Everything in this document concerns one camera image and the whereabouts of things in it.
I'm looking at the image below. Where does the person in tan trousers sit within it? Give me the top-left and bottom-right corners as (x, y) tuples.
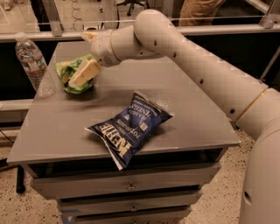
(178, 0), (226, 26)

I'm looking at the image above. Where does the clear plastic water bottle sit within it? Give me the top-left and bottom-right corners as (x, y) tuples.
(15, 32), (56, 98)

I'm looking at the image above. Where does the black floor stand leg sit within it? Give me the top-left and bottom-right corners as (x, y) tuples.
(16, 165), (25, 193)

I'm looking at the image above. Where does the black office chair base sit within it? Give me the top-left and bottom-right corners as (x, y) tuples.
(116, 0), (150, 17)

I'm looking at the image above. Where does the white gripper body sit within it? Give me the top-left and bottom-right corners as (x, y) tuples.
(90, 30), (120, 67)

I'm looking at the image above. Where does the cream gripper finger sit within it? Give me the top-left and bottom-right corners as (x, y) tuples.
(68, 59), (102, 88)
(81, 31), (97, 42)

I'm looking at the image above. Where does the grey drawer cabinet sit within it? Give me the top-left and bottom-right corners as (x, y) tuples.
(6, 40), (241, 224)

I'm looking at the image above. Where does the blue kettle chip bag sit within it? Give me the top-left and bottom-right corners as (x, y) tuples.
(86, 91), (172, 171)

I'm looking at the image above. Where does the green rice chip bag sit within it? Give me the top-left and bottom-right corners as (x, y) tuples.
(56, 54), (99, 94)

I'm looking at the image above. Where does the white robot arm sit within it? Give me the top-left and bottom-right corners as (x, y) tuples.
(80, 10), (280, 224)

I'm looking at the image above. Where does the metal guard rail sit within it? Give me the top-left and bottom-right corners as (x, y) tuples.
(0, 0), (280, 42)

